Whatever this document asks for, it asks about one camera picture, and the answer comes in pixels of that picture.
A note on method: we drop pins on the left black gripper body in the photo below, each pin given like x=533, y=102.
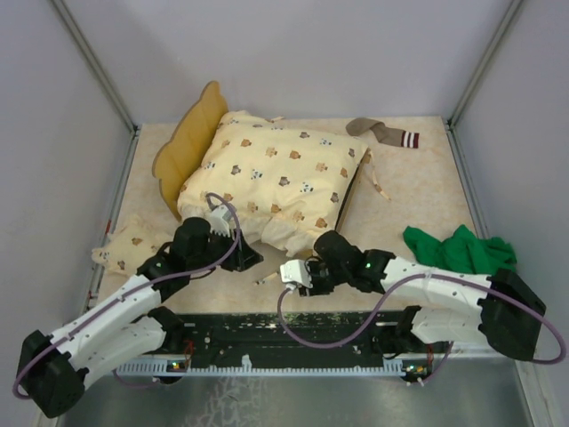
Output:
x=218, y=246

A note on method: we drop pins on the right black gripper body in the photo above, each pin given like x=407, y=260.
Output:
x=324, y=277

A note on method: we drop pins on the cream animal print cushion cover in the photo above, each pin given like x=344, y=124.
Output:
x=289, y=185

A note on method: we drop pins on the wooden pet bed frame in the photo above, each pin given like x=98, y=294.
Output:
x=184, y=152

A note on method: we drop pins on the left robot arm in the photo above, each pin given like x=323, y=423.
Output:
x=56, y=369

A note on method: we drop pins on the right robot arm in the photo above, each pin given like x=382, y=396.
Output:
x=497, y=309

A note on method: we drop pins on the small cream animal pillow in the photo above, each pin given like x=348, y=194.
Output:
x=128, y=248

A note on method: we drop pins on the green cloth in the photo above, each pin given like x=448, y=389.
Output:
x=462, y=252

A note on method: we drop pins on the brown striped sock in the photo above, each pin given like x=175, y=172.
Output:
x=383, y=134

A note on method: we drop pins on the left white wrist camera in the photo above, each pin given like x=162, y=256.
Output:
x=220, y=219

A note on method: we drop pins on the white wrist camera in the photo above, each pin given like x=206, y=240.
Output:
x=220, y=219
x=294, y=274

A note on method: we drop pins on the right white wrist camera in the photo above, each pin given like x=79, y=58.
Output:
x=294, y=274

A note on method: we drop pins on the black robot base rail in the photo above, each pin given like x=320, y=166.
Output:
x=256, y=345

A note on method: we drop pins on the right aluminium frame post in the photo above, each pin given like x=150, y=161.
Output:
x=489, y=54

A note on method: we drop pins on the aluminium frame post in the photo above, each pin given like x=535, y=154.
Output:
x=93, y=63
x=489, y=54

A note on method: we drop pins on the left aluminium frame post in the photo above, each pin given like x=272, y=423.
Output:
x=93, y=63

